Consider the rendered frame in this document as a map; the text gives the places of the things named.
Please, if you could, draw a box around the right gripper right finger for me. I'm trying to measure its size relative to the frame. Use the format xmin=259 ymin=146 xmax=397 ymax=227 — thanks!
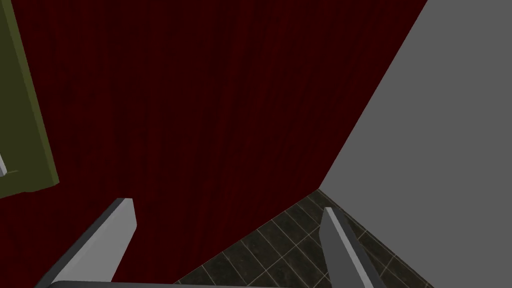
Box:
xmin=318 ymin=206 xmax=388 ymax=288

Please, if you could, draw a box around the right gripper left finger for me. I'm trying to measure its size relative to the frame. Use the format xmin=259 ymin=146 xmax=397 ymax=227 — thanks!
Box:
xmin=34 ymin=197 xmax=138 ymax=288

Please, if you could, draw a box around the olive green cabinet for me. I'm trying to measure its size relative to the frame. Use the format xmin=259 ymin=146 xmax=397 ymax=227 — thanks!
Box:
xmin=0 ymin=0 xmax=61 ymax=200

